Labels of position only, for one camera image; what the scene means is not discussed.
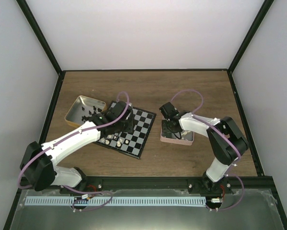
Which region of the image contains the purple cable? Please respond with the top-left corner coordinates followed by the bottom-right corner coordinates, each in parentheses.
top-left (18, 91), bottom-right (131, 190)
top-left (169, 90), bottom-right (242, 166)

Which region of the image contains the right black frame post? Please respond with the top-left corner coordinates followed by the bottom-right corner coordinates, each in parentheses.
top-left (228, 0), bottom-right (274, 74)

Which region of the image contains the black chess pieces pile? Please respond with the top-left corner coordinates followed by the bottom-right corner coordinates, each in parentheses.
top-left (81, 105), bottom-right (103, 122)

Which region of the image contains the left black frame post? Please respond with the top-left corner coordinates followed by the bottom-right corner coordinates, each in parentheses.
top-left (16, 0), bottom-right (62, 75)

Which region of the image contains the black and silver chessboard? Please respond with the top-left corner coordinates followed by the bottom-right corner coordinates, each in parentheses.
top-left (95, 107), bottom-right (156, 159)

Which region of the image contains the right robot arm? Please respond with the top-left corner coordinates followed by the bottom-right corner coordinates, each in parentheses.
top-left (159, 102), bottom-right (249, 193)

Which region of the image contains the blue slotted cable duct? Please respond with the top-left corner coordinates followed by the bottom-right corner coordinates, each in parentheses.
top-left (24, 196), bottom-right (206, 207)

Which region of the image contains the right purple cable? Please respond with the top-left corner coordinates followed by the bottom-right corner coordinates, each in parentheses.
top-left (169, 90), bottom-right (242, 166)

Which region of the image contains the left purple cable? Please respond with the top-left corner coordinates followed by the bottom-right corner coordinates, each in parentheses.
top-left (18, 91), bottom-right (131, 190)

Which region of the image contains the yellow tin tray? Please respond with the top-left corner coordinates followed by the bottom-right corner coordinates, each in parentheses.
top-left (65, 95), bottom-right (107, 128)

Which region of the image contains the pink tin tray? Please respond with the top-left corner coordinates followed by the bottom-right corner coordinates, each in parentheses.
top-left (160, 129), bottom-right (195, 146)

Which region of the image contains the black frame post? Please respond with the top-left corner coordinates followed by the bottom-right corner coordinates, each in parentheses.
top-left (16, 0), bottom-right (62, 75)
top-left (228, 0), bottom-right (274, 74)

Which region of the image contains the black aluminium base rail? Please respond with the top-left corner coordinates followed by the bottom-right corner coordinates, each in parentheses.
top-left (21, 176), bottom-right (273, 195)

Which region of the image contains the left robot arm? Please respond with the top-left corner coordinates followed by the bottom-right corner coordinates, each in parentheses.
top-left (20, 101), bottom-right (134, 194)

